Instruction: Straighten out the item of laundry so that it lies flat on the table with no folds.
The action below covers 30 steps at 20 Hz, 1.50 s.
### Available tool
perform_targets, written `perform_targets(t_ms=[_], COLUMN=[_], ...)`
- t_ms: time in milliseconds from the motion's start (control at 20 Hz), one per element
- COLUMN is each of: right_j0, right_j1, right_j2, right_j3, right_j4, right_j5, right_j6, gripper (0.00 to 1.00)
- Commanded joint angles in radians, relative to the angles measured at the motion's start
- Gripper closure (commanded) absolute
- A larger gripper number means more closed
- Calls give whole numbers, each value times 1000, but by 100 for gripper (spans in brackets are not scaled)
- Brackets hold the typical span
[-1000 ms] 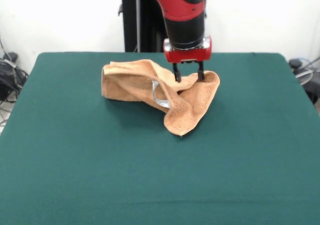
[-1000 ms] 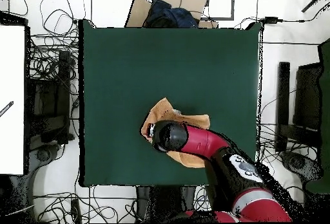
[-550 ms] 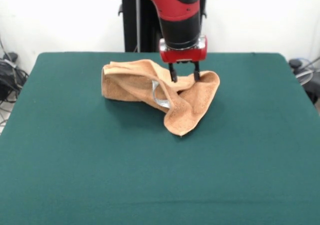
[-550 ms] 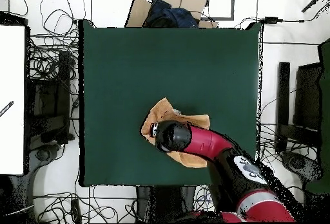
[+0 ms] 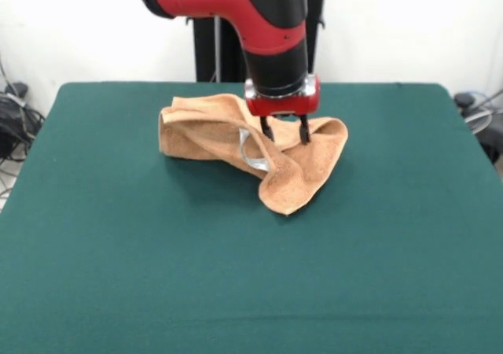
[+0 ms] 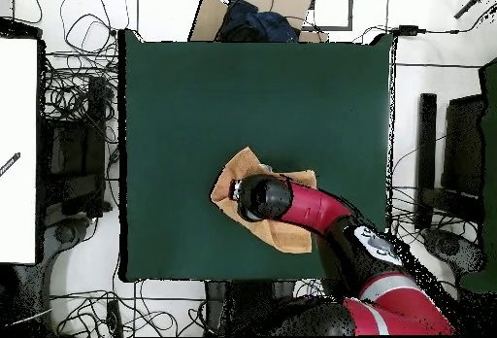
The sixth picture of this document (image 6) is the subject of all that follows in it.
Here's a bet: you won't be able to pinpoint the orange-brown terry towel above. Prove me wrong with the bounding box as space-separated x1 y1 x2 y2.
210 146 318 255

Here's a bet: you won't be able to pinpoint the brown cardboard box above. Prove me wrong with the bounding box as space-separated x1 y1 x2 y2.
187 0 330 44

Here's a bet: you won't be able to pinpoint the dark green table cloth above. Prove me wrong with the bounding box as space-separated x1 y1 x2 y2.
117 28 398 284

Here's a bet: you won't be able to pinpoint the grey round base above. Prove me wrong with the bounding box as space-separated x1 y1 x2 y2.
42 216 93 262
421 227 487 276

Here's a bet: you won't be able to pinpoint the black equipment stand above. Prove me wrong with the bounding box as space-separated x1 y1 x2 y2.
40 75 116 220

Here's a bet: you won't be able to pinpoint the dark blue garment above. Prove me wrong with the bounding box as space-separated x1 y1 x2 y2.
215 0 301 44

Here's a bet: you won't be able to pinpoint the black tripod leg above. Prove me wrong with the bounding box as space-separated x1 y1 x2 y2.
452 0 497 21

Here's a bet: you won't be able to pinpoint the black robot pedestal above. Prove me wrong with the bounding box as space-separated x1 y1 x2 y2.
204 280 296 336

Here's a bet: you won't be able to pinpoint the tangled black cables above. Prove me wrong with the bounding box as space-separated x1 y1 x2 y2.
294 185 481 336
41 0 132 122
49 278 208 338

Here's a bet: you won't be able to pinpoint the black rectangular frame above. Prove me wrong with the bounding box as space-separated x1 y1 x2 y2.
296 0 355 33

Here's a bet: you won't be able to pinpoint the black upright post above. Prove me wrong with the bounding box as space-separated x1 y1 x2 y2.
414 92 439 231

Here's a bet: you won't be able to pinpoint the black flat panel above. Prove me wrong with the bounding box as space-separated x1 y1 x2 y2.
442 93 487 200

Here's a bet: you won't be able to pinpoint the white flat panel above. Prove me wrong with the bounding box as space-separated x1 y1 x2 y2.
0 36 41 265

